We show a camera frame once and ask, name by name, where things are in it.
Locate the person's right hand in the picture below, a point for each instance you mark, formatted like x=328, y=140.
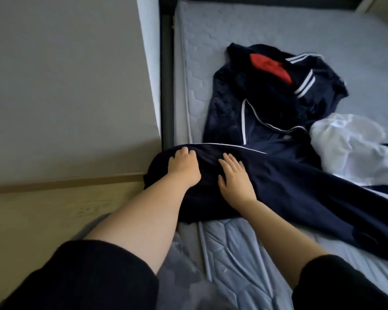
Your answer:
x=236, y=185

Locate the person's left hand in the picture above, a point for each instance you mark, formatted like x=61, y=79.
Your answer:
x=184, y=168

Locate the navy white-striped track trousers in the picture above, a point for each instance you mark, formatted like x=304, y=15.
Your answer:
x=297, y=184

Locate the red and navy sports jacket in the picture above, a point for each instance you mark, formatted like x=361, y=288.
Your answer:
x=265, y=93

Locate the white and navy garment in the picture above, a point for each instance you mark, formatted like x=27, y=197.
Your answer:
x=355, y=148

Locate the grey quilted bed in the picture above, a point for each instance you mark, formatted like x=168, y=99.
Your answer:
x=200, y=35

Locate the dark grey upholstered headboard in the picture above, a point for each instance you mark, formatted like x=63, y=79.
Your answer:
x=246, y=0

